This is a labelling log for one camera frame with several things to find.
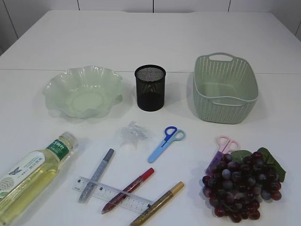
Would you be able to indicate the clear plastic sheet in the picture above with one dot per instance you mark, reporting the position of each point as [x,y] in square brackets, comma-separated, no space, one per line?
[132,134]

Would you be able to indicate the purple artificial grape bunch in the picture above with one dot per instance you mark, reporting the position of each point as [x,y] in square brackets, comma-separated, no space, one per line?
[235,183]

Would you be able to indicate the yellow tea bottle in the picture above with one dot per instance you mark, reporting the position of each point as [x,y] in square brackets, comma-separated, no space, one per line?
[21,185]

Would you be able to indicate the black mesh pen holder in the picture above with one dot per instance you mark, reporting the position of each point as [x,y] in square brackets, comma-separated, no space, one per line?
[150,87]

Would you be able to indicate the green wavy glass plate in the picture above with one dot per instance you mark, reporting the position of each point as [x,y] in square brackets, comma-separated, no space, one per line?
[83,92]

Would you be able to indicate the gold glitter pen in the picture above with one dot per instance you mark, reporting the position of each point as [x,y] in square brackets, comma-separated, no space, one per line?
[157,205]

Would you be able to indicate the green woven plastic basket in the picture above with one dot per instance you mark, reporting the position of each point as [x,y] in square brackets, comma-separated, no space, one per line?
[225,88]

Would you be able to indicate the silver glitter pen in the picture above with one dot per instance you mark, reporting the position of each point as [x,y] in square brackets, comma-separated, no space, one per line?
[96,175]

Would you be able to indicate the red glitter pen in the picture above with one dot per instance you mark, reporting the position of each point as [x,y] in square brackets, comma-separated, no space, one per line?
[129,189]

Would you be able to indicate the clear plastic ruler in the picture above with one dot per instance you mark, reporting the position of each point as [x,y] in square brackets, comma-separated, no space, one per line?
[105,193]

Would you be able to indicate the blue scissors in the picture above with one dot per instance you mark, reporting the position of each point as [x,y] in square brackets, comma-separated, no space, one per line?
[172,134]

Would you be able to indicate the pink purple scissors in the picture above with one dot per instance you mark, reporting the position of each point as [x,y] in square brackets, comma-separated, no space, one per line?
[225,145]

